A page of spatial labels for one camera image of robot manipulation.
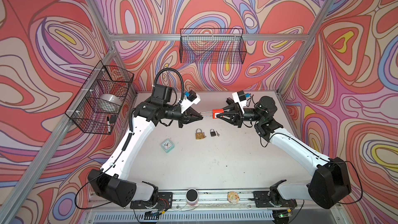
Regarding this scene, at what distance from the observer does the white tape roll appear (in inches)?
27.7

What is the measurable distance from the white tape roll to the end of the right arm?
482 mm

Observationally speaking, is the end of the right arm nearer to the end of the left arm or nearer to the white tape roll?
the end of the left arm

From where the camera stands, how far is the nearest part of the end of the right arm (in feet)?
1.98
